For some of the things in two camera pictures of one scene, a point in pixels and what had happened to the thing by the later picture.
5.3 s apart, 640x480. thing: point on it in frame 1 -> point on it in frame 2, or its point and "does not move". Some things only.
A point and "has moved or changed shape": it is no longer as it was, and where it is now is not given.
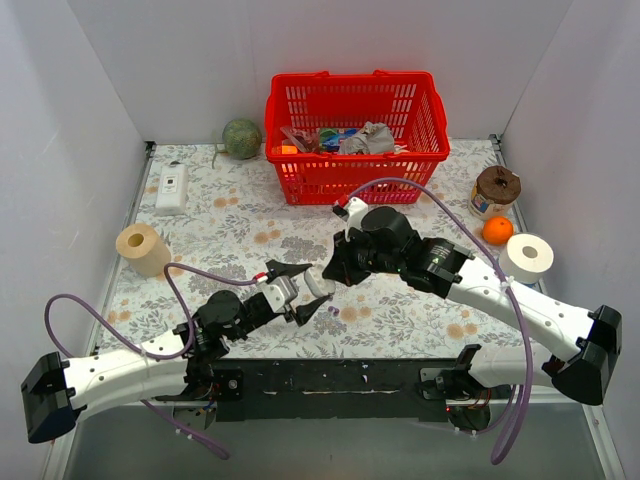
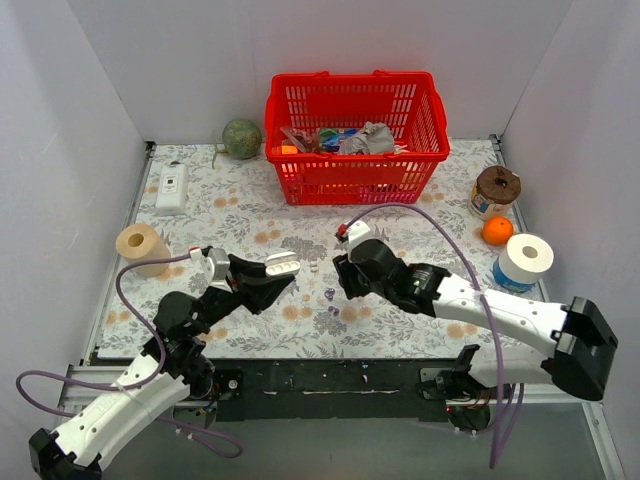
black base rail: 329,390 does not move
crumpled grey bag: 373,138 does not move
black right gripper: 341,257 -> 351,279
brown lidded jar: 494,193 does not move
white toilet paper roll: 525,258 does not move
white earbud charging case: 317,284 has moved or changed shape
